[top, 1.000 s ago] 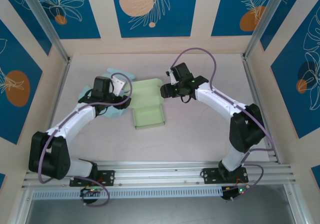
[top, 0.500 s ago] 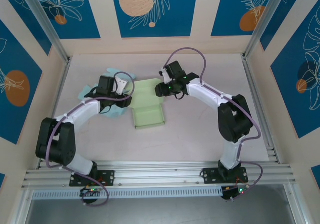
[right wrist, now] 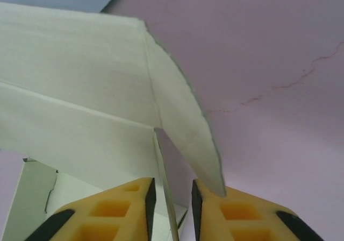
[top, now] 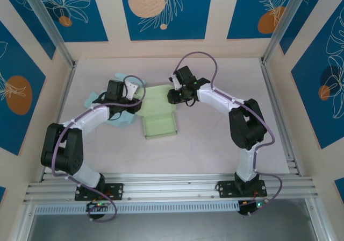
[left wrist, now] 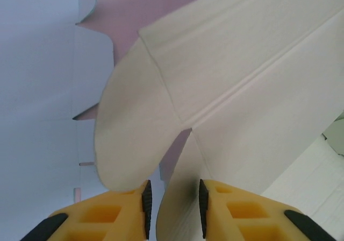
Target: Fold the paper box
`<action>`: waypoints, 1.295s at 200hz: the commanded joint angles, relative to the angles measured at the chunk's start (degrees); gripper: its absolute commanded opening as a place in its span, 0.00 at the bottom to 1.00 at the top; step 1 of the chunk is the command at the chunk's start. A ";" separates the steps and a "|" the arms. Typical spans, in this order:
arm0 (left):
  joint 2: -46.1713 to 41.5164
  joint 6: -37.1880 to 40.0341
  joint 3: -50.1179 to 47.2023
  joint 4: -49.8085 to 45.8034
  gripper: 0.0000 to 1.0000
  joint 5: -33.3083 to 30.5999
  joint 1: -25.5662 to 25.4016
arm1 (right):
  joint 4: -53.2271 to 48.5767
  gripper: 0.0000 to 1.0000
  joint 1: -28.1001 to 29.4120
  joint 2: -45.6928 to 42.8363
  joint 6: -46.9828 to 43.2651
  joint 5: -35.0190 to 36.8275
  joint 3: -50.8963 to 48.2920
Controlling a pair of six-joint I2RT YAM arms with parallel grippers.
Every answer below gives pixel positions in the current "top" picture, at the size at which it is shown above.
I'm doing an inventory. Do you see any light green paper box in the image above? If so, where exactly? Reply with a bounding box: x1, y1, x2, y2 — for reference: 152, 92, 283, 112
141, 84, 178, 140

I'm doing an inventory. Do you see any light blue paper box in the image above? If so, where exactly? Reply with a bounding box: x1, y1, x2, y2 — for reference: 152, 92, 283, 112
83, 73, 148, 127

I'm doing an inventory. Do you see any small circuit board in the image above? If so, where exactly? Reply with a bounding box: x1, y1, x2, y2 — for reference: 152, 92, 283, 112
238, 200, 270, 216
85, 201, 111, 214

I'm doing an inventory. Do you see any grey metal sheet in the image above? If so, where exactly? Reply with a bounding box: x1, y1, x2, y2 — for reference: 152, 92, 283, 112
26, 213, 318, 241

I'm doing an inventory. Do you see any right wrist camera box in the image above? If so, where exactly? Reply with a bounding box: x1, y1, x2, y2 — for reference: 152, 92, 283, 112
168, 75, 182, 91

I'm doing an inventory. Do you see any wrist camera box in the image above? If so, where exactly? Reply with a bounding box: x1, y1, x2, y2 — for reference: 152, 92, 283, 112
168, 75, 182, 91
125, 80, 139, 100

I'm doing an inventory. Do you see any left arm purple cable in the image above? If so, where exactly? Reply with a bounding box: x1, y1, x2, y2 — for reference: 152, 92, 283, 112
51, 75, 147, 223

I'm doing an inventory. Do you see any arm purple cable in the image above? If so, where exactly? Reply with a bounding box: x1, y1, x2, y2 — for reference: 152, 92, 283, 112
51, 75, 147, 223
173, 52, 283, 216

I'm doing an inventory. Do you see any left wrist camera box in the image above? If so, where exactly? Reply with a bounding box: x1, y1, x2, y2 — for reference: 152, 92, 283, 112
125, 80, 139, 100

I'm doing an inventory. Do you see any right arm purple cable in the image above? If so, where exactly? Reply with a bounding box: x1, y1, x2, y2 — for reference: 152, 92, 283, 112
173, 52, 283, 216

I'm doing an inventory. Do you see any aluminium table side rail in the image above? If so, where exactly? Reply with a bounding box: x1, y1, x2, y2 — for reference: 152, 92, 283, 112
260, 58, 301, 176
39, 62, 77, 182

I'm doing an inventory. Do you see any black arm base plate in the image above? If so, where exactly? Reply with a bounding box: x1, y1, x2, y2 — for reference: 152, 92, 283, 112
74, 183, 125, 201
216, 180, 267, 199

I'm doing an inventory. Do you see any aluminium mounting rail frame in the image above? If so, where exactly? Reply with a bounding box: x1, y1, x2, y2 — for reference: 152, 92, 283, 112
23, 173, 320, 204

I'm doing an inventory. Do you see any aluminium corner post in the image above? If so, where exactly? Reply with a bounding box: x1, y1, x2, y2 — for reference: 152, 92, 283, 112
18, 0, 77, 69
262, 0, 323, 64

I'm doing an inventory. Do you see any slotted grey cable duct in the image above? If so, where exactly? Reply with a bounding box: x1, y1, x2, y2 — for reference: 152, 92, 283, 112
34, 200, 240, 215

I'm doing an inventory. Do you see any aluminium lower frame profile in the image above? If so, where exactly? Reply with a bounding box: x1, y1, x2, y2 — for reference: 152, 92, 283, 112
10, 203, 37, 241
305, 197, 333, 241

